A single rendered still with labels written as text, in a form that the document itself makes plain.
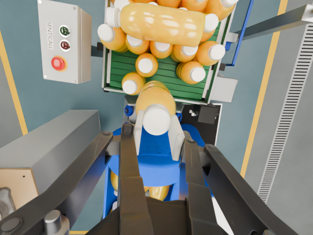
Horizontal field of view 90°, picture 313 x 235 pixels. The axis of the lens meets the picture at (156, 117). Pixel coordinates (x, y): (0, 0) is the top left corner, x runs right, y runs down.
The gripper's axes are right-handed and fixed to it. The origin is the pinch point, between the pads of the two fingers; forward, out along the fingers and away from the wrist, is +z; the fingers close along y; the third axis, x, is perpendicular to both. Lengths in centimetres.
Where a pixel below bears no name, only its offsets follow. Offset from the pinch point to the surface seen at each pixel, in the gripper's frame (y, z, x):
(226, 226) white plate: 44, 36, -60
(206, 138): 62, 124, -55
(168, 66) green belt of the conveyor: 5, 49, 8
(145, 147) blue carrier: -0.4, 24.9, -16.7
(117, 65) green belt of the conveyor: -16, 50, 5
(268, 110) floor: 125, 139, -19
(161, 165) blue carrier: 4.3, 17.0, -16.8
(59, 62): -27.1, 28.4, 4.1
